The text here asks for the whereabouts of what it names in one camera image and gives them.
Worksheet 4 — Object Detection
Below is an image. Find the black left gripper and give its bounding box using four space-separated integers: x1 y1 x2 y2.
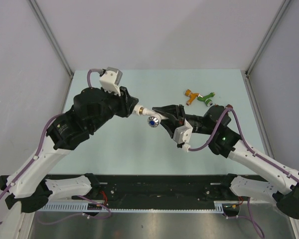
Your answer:
89 86 139 133

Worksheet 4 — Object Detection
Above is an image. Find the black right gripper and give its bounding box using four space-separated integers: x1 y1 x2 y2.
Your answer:
151 105 215 139

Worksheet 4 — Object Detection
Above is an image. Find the white elbow pipe fitting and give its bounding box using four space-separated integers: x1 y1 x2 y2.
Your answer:
132 105 144 116

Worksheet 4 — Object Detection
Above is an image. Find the grey white water faucet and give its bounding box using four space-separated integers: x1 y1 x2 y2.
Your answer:
139 107 166 127

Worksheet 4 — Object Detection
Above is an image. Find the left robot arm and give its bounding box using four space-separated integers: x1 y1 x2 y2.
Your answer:
0 87 145 213

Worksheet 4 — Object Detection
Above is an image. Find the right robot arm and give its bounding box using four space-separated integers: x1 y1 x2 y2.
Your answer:
153 105 299 220

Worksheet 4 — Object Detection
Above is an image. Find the yellow water faucet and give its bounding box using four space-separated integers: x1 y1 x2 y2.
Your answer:
184 89 201 106

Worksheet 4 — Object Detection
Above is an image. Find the green water faucet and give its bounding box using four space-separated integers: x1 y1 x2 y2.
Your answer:
197 92 215 107

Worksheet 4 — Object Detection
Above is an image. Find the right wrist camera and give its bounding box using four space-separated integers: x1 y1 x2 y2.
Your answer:
173 120 193 152

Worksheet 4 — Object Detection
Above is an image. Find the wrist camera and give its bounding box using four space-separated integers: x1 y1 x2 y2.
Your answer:
173 120 193 152
100 67 123 96

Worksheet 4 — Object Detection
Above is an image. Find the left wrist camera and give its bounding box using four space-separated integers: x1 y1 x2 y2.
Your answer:
100 67 123 96

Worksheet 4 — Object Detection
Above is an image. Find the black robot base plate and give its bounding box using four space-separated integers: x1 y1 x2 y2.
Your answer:
86 175 239 209

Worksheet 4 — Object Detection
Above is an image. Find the white slotted cable duct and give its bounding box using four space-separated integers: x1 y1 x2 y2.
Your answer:
36 201 240 214

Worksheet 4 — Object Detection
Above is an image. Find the aluminium frame post left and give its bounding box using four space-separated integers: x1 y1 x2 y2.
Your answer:
26 0 74 79

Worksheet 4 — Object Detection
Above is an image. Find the aluminium frame post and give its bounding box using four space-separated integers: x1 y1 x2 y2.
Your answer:
245 0 293 77
26 0 74 79

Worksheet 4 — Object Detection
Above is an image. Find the aluminium frame post right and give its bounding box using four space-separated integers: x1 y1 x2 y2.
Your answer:
245 0 293 77

